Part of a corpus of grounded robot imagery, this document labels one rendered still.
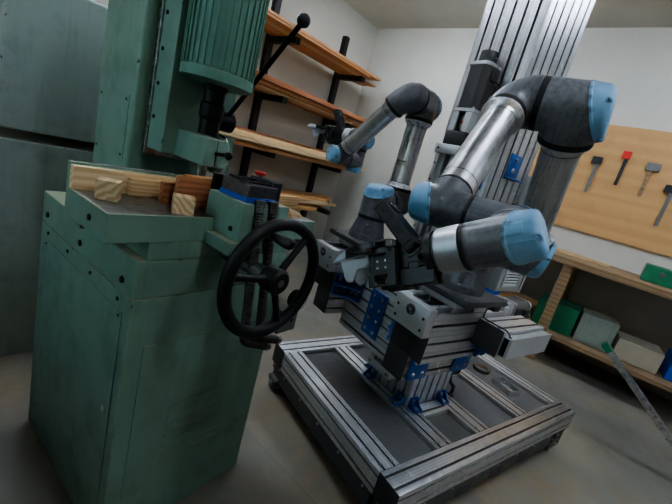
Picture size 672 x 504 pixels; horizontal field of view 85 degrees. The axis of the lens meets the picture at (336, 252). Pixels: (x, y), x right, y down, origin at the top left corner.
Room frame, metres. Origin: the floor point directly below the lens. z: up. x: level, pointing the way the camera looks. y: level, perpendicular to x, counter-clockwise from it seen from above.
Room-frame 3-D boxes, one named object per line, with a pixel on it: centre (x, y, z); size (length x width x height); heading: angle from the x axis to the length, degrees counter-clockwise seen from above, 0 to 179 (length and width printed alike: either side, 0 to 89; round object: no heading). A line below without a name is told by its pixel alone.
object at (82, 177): (1.00, 0.41, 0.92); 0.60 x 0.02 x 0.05; 146
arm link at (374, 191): (1.54, -0.11, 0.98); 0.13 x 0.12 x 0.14; 143
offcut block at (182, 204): (0.80, 0.36, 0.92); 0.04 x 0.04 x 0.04; 30
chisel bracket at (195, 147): (0.99, 0.42, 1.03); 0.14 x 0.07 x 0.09; 56
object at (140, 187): (1.07, 0.34, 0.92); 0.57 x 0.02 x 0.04; 146
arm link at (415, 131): (1.65, -0.19, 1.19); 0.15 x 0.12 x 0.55; 143
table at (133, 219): (0.93, 0.30, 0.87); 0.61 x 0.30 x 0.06; 146
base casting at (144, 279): (1.05, 0.50, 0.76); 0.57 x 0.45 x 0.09; 56
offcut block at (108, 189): (0.75, 0.49, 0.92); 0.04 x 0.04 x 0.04; 23
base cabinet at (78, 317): (1.04, 0.50, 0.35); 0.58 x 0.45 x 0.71; 56
